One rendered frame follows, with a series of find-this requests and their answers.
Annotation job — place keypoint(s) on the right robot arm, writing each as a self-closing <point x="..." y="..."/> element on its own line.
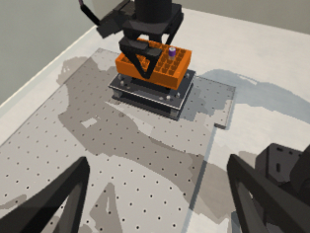
<point x="284" y="158"/>

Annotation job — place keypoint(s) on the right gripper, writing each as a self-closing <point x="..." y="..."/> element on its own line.
<point x="152" y="19"/>

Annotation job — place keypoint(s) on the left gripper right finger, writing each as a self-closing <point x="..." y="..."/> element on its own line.
<point x="289" y="213"/>

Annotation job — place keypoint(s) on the purple-capped vial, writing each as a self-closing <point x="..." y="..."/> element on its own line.
<point x="172" y="52"/>

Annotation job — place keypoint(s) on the orange tube rack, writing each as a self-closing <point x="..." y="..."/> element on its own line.
<point x="175" y="69"/>

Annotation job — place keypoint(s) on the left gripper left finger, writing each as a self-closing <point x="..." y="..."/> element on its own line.
<point x="32" y="215"/>

